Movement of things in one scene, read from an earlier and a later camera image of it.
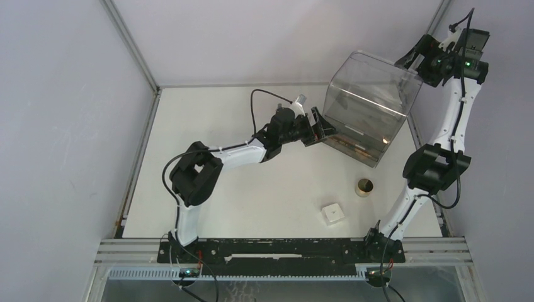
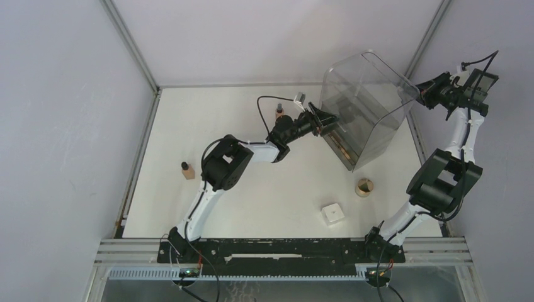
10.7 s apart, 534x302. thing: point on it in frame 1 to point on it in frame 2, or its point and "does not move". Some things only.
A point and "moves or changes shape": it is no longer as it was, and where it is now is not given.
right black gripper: [426, 46] to [426, 89]
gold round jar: [363, 188] does not move
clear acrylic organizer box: [369, 99] moves or changes shape
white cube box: [332, 214] does not move
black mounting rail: [279, 257] does not move
